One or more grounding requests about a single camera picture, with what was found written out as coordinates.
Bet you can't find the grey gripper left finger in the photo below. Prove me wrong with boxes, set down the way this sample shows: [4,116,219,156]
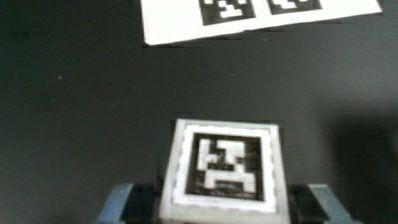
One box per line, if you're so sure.
[95,183,159,224]

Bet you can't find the small white tagged block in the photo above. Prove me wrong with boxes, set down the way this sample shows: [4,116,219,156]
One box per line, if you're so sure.
[159,119,292,224]

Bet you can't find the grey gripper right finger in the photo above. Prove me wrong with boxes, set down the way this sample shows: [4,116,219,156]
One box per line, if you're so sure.
[288,184,363,224]

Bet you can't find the white chair back panel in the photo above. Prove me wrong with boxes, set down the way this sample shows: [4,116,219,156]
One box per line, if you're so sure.
[141,0,383,45]

